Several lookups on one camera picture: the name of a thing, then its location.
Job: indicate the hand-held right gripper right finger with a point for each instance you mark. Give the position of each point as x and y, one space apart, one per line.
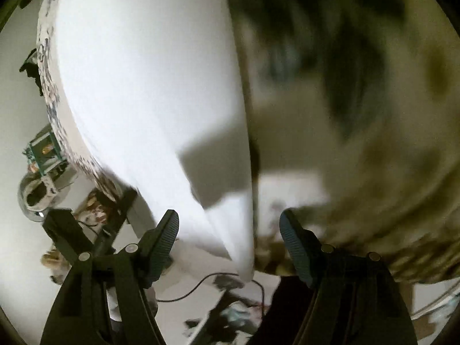
291 237

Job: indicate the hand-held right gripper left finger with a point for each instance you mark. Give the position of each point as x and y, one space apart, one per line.
166 235

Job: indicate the shiny metal round pot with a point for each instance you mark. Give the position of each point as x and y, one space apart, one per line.
34 201

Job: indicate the beige dark-patterned cloth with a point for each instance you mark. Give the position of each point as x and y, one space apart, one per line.
359 115

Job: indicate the green box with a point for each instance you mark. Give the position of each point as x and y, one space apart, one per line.
43 149

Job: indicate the small dark object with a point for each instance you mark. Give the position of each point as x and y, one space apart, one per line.
30 68

